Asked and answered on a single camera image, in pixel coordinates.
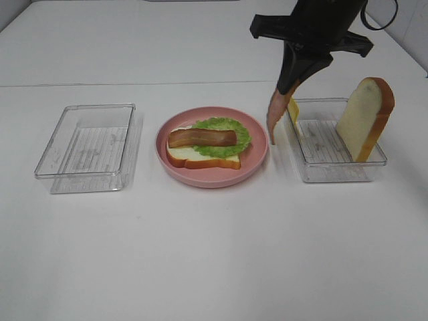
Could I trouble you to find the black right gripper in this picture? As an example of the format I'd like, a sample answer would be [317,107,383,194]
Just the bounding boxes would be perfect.
[249,0,373,94]

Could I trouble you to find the green lettuce leaf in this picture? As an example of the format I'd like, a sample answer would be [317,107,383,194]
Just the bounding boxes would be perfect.
[192,117,251,158]

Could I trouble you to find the pink round plate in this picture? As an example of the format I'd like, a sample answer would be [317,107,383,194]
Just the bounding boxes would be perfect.
[156,106,269,188]

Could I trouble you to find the bread slice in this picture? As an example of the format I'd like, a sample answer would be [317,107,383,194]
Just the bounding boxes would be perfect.
[336,77,395,163]
[166,126,241,170]

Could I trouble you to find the clear plastic tray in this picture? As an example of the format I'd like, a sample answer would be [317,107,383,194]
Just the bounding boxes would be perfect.
[34,104,140,194]
[284,98,387,183]

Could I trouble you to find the yellow cheese slice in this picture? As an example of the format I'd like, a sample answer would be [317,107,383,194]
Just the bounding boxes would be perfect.
[288,98,300,132]

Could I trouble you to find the bacon strip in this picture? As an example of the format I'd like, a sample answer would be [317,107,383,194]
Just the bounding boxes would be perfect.
[167,128,237,148]
[266,85,298,145]

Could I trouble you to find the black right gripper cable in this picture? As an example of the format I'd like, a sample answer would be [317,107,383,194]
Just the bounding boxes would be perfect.
[359,0,399,31]

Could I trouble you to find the clear left plastic tray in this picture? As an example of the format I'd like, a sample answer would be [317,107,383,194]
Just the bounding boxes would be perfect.
[34,104,140,194]

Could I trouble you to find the clear right plastic tray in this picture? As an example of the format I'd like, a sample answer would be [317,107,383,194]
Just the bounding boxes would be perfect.
[284,98,387,183]

